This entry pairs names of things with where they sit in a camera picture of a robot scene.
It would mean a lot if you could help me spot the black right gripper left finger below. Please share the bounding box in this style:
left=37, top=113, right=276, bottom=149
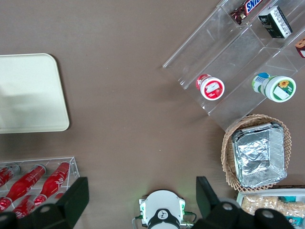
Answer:
left=0, top=177, right=90, bottom=229

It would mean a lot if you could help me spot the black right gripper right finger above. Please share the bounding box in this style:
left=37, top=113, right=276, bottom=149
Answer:
left=190, top=176, right=294, bottom=229

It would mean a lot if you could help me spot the white snack tray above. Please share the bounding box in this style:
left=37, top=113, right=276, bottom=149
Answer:
left=235, top=188, right=305, bottom=229

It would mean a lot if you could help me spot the light wicker basket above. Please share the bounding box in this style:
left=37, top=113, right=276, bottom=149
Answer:
left=221, top=114, right=293, bottom=193

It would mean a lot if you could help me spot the cream plastic tray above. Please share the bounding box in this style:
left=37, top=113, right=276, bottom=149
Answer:
left=0, top=53, right=70, bottom=134

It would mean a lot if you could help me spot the red cola bottle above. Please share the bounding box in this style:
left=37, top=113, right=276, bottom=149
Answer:
left=0, top=164, right=47, bottom=212
left=33, top=161, right=71, bottom=206
left=0, top=166, right=21, bottom=189
left=11, top=194, right=37, bottom=220

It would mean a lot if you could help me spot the clear acrylic bottle rack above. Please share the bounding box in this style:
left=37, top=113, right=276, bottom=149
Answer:
left=0, top=156, right=80, bottom=217

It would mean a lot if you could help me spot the puffed rice snack pack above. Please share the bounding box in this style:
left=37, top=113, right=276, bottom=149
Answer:
left=242, top=195, right=286, bottom=215
left=285, top=201, right=305, bottom=218

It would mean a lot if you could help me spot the aluminium foil container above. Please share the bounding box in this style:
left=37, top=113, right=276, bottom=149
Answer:
left=231, top=123, right=288, bottom=188

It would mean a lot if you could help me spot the red strawberry yogurt cup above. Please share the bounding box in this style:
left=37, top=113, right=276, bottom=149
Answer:
left=196, top=74, right=225, bottom=101

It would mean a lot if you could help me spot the green sunflower yogurt cup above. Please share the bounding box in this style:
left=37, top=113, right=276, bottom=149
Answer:
left=252, top=73, right=297, bottom=103

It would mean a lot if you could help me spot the clear acrylic stepped shelf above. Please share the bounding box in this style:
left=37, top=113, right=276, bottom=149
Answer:
left=163, top=0, right=305, bottom=133

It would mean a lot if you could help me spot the red cookie box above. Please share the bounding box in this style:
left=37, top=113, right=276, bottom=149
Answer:
left=295, top=38, right=305, bottom=59

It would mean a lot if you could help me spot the black and white carton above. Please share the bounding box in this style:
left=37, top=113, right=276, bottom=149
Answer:
left=258, top=6, right=293, bottom=39

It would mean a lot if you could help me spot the brown Snickers chocolate bar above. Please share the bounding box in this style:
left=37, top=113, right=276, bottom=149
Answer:
left=230, top=0, right=265, bottom=25

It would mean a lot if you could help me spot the black cable with green plug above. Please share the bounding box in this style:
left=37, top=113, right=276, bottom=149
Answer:
left=182, top=210, right=198, bottom=226

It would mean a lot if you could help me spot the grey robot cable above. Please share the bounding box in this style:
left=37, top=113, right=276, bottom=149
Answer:
left=132, top=214, right=148, bottom=229

